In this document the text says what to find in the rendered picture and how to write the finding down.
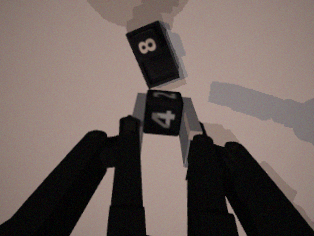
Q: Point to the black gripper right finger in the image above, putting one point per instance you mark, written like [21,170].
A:
[260,206]

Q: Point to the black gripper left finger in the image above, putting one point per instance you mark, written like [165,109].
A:
[55,207]

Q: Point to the black cube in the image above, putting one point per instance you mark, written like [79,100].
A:
[163,112]
[147,45]

